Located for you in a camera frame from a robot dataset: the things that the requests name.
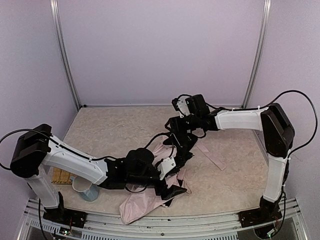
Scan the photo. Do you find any pink and black folding umbrella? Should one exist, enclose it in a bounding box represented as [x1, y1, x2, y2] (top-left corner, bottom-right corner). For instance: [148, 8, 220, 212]
[119, 142, 226, 225]

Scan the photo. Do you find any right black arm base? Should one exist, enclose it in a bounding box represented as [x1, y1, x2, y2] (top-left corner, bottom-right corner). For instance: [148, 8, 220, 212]
[238, 197, 282, 228]

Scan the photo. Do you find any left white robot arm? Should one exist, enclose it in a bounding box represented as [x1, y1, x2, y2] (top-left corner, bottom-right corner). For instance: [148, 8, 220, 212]
[10, 124, 187, 212]

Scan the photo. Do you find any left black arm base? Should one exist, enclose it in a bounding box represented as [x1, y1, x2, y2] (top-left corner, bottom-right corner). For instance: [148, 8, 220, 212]
[43, 192, 87, 229]

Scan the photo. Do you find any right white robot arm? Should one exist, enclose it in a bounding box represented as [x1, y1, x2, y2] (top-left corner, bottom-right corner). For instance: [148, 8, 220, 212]
[164, 94, 295, 214]

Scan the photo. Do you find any light blue plastic pitcher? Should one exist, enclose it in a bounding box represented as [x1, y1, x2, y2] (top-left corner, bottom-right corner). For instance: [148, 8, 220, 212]
[70, 176, 99, 202]

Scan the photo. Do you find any woven bamboo tray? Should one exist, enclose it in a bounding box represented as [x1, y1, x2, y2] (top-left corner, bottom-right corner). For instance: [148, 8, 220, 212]
[51, 167, 76, 185]

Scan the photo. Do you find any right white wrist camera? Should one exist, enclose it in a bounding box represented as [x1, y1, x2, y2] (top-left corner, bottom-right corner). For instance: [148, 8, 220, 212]
[171, 96, 191, 118]

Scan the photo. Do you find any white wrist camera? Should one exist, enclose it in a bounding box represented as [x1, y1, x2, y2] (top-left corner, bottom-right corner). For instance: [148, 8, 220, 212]
[157, 157, 176, 181]
[171, 96, 191, 118]

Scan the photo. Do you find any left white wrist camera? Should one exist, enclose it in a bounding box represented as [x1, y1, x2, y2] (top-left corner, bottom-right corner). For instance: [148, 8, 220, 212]
[157, 157, 176, 181]

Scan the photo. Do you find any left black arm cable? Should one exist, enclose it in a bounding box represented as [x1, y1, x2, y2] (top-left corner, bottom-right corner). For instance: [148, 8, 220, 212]
[0, 128, 181, 195]

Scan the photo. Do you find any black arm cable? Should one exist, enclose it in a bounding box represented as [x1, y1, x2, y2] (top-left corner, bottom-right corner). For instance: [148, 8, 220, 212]
[174, 89, 317, 161]
[0, 128, 181, 195]

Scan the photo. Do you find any aluminium front rail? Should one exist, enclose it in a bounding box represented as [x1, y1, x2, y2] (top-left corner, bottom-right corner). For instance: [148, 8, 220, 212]
[13, 190, 313, 240]

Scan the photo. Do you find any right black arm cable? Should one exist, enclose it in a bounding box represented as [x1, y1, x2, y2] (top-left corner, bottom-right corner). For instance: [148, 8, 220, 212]
[174, 89, 317, 161]

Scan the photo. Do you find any left aluminium frame post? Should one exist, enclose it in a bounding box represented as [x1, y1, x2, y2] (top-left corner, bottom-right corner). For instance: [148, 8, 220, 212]
[50, 0, 82, 111]

